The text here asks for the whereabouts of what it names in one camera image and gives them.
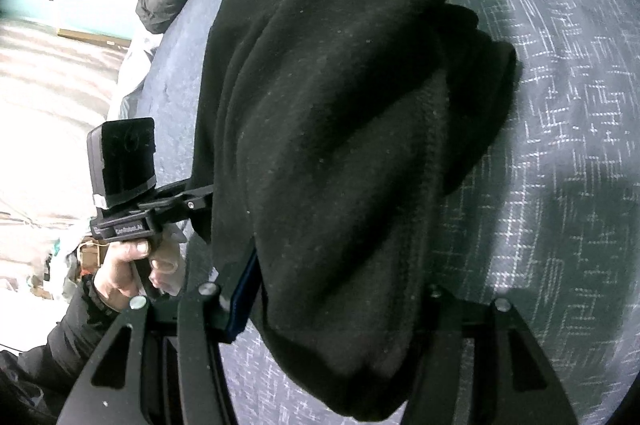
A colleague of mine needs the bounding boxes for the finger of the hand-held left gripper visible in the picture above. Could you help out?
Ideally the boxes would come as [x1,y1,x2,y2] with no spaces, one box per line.
[137,182,216,226]

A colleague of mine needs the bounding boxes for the person's left hand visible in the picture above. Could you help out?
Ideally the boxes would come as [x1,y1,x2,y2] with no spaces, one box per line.
[92,240,181,311]

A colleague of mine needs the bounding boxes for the person's left forearm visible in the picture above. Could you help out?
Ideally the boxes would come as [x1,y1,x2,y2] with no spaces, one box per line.
[30,280,126,401]

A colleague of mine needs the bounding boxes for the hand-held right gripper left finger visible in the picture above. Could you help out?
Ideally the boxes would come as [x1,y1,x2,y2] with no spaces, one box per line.
[57,250,261,425]

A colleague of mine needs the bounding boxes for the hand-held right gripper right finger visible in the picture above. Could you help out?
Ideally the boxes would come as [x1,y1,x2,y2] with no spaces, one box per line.
[400,286,576,425]

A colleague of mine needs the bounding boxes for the light grey bed sheet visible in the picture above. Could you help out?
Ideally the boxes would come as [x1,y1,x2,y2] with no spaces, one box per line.
[107,32,161,121]

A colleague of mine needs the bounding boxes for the black fleece pants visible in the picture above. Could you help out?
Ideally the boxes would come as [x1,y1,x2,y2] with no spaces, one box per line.
[190,0,518,423]

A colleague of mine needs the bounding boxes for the beige curtain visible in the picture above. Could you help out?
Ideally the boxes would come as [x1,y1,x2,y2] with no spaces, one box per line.
[0,18,132,286]

